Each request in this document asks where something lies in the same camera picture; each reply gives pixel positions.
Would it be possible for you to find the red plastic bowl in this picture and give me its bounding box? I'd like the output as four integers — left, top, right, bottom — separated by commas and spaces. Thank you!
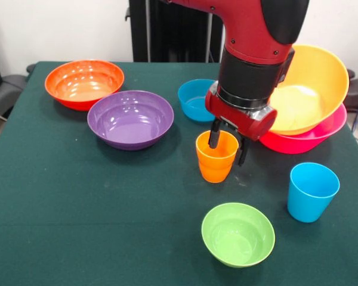
44, 59, 126, 112

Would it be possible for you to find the orange plastic cup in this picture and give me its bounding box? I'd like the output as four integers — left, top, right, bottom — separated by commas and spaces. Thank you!
198, 160, 235, 184
195, 129, 240, 170

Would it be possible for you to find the small blue plastic bowl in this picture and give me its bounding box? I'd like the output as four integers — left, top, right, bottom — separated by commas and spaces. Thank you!
177, 78, 218, 123

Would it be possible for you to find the dark green table cloth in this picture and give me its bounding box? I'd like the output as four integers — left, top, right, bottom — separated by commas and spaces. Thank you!
0, 61, 358, 286

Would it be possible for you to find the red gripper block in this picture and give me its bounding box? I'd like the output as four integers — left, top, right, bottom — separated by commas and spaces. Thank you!
205, 82, 278, 167

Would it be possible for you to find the large orange plastic bowl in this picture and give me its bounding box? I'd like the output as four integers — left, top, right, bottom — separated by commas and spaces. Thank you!
268, 44, 350, 136

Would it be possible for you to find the purple plastic bowl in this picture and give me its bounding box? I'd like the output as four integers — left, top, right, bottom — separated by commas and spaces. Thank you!
87, 90, 175, 151

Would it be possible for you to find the small green plastic bowl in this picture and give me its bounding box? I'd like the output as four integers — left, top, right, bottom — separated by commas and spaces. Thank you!
200, 202, 276, 268

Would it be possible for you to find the blue plastic cup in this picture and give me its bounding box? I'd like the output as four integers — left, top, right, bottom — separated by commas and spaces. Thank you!
287, 162, 341, 223

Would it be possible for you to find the large pink plastic bowl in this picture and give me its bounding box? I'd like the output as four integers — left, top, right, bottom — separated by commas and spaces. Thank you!
259, 104, 348, 155

